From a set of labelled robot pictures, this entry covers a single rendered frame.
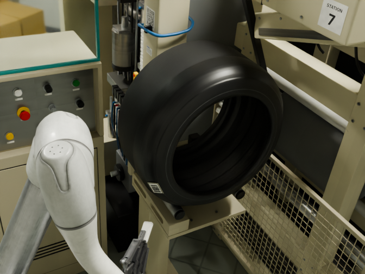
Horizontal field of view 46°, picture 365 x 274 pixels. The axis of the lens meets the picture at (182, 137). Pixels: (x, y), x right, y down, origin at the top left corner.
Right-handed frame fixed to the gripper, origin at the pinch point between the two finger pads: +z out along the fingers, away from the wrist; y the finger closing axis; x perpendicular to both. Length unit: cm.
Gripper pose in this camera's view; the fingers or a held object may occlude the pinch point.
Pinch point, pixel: (145, 232)
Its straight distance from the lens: 147.2
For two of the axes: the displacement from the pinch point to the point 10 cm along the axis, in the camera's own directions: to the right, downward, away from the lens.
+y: 3.7, 6.1, 7.0
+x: 8.9, -0.1, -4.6
